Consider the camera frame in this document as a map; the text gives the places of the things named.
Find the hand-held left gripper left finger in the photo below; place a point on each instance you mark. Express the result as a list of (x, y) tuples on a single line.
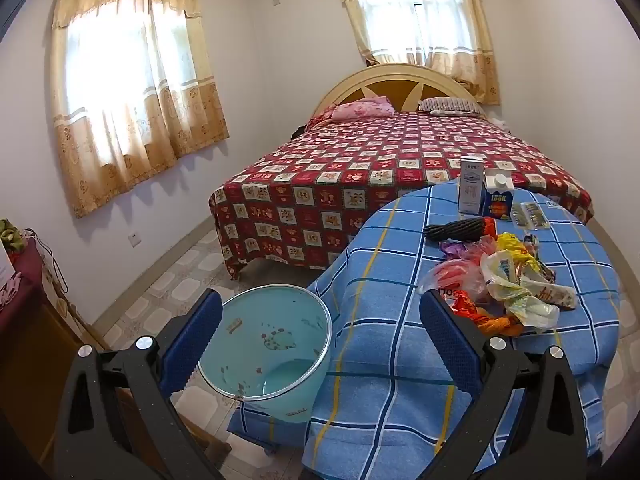
[(192, 340)]

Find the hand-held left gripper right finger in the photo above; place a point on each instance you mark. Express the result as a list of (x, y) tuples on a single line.
[(450, 340)]

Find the clear red-printed plastic bag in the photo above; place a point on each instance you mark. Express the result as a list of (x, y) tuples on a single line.
[(445, 275)]

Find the light blue trash bin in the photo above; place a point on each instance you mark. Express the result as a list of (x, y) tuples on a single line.
[(270, 330)]

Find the purple wrapper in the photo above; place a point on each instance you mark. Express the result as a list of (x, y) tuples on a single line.
[(452, 249)]

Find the long white sachet packet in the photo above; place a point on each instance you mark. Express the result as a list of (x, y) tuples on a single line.
[(555, 296)]

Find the red orange wrapper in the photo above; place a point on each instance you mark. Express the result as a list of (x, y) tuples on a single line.
[(465, 306)]

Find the white plastic bag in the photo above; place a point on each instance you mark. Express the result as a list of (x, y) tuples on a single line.
[(500, 272)]

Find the blue checked tablecloth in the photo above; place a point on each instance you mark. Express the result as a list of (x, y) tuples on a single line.
[(380, 270)]

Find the yellow wrapper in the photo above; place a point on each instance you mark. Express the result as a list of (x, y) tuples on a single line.
[(510, 242)]

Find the dark patterned wrapper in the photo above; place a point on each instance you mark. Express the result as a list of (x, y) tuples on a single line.
[(542, 267)]

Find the clear blister packet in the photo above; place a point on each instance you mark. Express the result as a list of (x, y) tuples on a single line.
[(530, 216)]

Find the blue milk carton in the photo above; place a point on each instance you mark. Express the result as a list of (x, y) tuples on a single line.
[(497, 200)]

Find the white blue tall box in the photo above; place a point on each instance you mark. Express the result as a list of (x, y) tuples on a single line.
[(471, 190)]

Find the wooden cabinet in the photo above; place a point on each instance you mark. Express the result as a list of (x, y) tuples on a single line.
[(30, 360)]

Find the maroon cloth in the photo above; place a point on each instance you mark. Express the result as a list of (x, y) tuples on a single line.
[(22, 270)]

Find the white paper card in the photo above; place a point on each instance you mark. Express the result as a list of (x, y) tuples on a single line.
[(6, 265)]

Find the bed with red patchwork cover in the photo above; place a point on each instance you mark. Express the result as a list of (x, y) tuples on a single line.
[(350, 160)]

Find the green yellow plush item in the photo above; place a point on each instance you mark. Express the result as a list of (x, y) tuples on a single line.
[(11, 235)]

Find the striped pillow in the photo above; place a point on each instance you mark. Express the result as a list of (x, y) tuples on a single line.
[(450, 105)]

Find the dark cloth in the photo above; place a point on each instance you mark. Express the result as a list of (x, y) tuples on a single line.
[(301, 129)]

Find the beige patterned curtain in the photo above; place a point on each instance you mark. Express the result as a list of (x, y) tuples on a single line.
[(125, 110), (470, 60)]

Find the pink pillow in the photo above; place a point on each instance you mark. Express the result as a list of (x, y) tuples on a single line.
[(360, 109)]

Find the cream wooden headboard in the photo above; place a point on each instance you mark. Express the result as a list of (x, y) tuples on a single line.
[(380, 84)]

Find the white wall socket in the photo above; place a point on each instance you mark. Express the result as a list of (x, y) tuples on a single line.
[(134, 240)]

